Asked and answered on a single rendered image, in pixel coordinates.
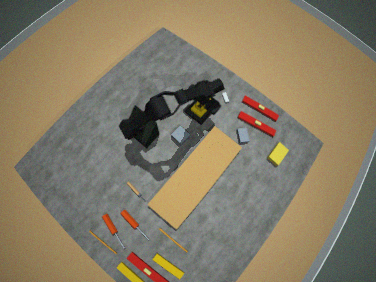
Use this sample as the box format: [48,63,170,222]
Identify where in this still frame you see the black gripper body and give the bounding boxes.
[188,84,221,115]

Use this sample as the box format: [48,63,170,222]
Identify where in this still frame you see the red spirit level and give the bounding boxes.
[126,252,169,282]
[241,96,279,121]
[238,111,276,137]

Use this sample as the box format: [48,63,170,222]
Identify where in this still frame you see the tan panel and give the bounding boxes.
[148,126,242,229]

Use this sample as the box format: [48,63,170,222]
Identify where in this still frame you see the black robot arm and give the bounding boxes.
[119,78,225,140]

